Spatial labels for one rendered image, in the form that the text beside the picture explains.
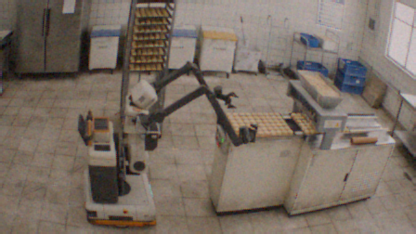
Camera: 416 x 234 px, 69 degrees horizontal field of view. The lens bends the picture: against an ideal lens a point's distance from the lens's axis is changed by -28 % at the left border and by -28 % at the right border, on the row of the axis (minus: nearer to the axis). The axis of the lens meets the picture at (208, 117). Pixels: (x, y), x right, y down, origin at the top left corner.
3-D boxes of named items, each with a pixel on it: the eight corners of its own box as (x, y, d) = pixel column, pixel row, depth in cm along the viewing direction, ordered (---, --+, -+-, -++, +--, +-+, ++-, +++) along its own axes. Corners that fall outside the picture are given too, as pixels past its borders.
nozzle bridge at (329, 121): (308, 111, 393) (315, 82, 378) (339, 149, 332) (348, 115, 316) (282, 111, 385) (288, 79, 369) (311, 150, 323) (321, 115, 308)
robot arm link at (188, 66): (190, 57, 325) (195, 63, 318) (197, 67, 335) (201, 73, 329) (144, 85, 326) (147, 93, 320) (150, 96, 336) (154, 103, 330)
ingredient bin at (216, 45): (198, 77, 657) (204, 33, 622) (195, 64, 713) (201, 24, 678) (231, 80, 665) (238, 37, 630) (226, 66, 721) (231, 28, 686)
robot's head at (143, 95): (131, 101, 290) (145, 87, 288) (129, 90, 308) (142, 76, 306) (144, 113, 298) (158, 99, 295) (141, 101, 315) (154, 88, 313)
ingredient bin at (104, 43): (86, 76, 618) (89, 33, 583) (90, 63, 673) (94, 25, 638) (115, 75, 630) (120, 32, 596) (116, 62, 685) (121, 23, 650)
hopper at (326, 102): (317, 84, 370) (319, 71, 364) (343, 111, 323) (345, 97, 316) (293, 83, 363) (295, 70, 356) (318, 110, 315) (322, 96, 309)
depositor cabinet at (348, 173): (348, 170, 456) (367, 112, 418) (371, 201, 395) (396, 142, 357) (265, 181, 422) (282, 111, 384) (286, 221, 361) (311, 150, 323)
